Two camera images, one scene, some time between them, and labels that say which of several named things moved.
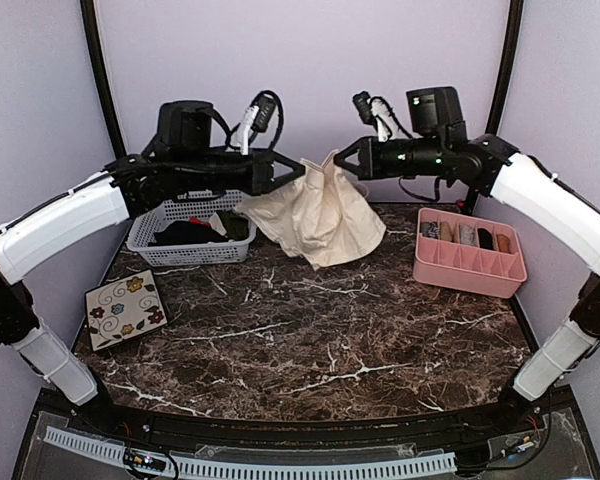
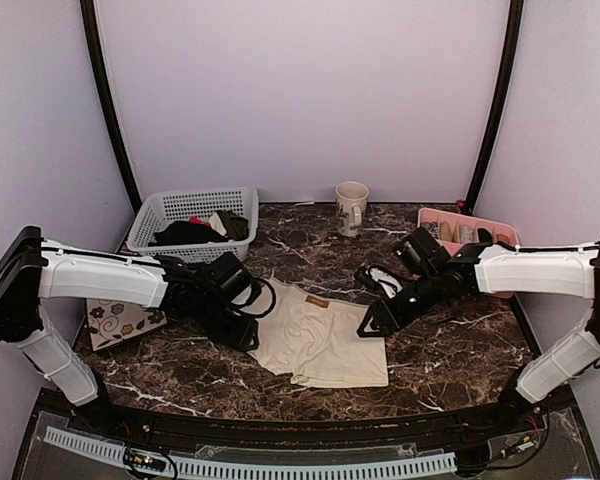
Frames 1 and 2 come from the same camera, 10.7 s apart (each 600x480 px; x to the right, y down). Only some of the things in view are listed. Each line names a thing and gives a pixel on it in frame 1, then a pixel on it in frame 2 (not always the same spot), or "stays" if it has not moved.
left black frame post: [100, 68] stays
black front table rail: [136, 422] stays
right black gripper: [374, 165] → [384, 319]
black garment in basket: [185, 232] stays
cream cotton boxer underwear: [322, 216] → [315, 341]
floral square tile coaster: [123, 311] stays
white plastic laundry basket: [196, 204] stays
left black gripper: [255, 173] → [242, 335]
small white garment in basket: [217, 224] stays
